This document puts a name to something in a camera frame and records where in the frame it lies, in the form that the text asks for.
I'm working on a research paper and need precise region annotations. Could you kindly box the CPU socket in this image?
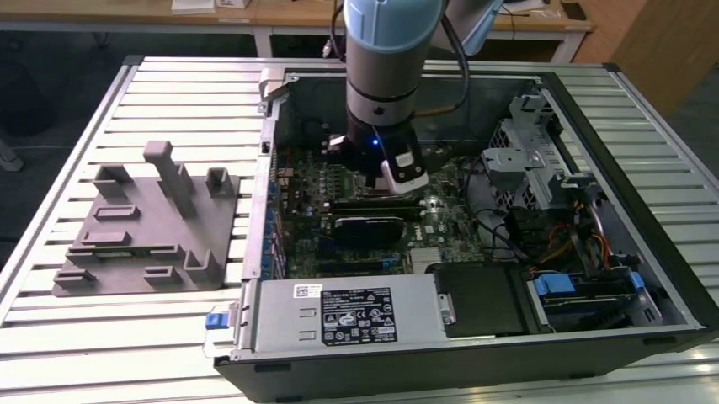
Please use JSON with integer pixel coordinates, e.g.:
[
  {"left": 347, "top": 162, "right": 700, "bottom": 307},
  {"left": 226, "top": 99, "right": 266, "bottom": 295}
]
[{"left": 349, "top": 172, "right": 410, "bottom": 201}]

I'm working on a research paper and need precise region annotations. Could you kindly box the black RAM slot bank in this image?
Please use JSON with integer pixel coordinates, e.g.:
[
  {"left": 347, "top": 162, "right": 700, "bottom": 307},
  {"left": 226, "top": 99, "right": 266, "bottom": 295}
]
[{"left": 329, "top": 199, "right": 426, "bottom": 221}]

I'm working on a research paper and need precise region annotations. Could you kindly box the black graphics card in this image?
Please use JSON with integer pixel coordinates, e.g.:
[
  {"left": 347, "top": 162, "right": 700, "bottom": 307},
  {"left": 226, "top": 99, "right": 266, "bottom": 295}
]
[{"left": 331, "top": 215, "right": 405, "bottom": 246}]

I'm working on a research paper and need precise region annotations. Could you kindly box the green motherboard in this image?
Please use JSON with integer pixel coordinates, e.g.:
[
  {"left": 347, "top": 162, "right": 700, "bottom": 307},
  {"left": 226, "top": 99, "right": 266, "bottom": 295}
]
[{"left": 273, "top": 141, "right": 491, "bottom": 281}]

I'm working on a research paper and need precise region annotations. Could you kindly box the silver metal drive cage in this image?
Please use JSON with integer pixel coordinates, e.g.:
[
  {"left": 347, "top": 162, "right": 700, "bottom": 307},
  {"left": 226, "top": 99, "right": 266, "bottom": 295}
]
[{"left": 481, "top": 94, "right": 570, "bottom": 211}]

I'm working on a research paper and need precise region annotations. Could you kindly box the black expansion slot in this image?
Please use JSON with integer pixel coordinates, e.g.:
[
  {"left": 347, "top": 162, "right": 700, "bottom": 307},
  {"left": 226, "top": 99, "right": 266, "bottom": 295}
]
[{"left": 318, "top": 260, "right": 385, "bottom": 274}]

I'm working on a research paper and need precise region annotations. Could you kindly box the small silver heatsink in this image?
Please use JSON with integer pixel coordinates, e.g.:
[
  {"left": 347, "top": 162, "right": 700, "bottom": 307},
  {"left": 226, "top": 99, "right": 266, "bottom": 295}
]
[{"left": 411, "top": 247, "right": 445, "bottom": 275}]

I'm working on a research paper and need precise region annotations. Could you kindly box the grey parts rack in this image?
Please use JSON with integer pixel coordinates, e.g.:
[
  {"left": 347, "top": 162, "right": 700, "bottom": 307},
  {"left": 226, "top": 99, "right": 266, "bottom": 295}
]
[{"left": 50, "top": 140, "right": 245, "bottom": 298}]

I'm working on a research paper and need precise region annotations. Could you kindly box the wooden desk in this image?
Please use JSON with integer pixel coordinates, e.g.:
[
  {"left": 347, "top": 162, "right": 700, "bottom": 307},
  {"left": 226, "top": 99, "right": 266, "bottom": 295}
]
[{"left": 0, "top": 0, "right": 598, "bottom": 64}]

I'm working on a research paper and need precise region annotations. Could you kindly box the silver power supply unit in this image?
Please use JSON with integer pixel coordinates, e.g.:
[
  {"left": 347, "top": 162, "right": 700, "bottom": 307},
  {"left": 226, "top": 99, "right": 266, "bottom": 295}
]
[{"left": 246, "top": 275, "right": 451, "bottom": 354}]

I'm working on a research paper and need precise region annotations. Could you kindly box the black plastic shroud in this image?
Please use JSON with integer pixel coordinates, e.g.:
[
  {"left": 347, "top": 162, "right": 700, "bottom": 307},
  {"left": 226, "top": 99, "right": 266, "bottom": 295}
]
[{"left": 425, "top": 260, "right": 550, "bottom": 340}]

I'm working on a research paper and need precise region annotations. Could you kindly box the hard disk in blue carrier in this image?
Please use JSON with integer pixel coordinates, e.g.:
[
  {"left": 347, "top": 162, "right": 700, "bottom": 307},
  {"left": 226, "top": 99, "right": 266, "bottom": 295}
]
[{"left": 533, "top": 271, "right": 647, "bottom": 334}]

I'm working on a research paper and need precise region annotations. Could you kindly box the blue plastic latch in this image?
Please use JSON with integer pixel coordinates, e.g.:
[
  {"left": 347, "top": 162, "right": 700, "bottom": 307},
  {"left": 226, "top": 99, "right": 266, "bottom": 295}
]
[{"left": 206, "top": 308, "right": 234, "bottom": 330}]

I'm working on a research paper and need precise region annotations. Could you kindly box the black PC case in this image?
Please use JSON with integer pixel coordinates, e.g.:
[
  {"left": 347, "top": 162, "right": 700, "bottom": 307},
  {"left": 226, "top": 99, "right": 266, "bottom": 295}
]
[{"left": 211, "top": 61, "right": 719, "bottom": 399}]

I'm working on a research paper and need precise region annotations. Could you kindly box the brown wooden cabinet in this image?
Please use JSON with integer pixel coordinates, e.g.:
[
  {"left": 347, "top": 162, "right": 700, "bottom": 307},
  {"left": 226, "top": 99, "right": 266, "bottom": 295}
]
[{"left": 575, "top": 0, "right": 719, "bottom": 114}]

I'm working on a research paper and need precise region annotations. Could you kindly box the grey furniture foot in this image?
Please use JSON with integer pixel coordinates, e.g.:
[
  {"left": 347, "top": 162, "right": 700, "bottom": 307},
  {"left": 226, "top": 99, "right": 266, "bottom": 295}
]
[{"left": 0, "top": 138, "right": 26, "bottom": 172}]

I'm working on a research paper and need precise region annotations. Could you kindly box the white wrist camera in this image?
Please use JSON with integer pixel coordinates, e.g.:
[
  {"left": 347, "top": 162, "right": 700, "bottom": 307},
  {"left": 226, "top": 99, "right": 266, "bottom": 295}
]
[{"left": 379, "top": 145, "right": 431, "bottom": 195}]

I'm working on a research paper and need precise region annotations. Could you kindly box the cable with silver plug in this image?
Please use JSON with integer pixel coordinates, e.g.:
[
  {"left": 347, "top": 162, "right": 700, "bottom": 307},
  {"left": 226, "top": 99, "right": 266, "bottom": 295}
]
[{"left": 323, "top": 0, "right": 347, "bottom": 58}]

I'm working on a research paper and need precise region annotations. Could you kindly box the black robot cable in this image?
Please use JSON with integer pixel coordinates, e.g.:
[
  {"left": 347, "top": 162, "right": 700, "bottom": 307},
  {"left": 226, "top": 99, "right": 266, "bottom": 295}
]
[{"left": 415, "top": 12, "right": 473, "bottom": 119}]

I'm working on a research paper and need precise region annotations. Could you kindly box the black cable bundle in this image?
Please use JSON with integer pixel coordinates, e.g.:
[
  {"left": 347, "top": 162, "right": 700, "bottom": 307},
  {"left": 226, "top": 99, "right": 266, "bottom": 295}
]
[{"left": 471, "top": 205, "right": 541, "bottom": 268}]

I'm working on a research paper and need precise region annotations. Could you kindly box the coloured power wire bundle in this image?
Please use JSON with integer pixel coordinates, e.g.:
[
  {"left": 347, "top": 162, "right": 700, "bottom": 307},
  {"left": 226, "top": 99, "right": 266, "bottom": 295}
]
[{"left": 537, "top": 200, "right": 617, "bottom": 270}]

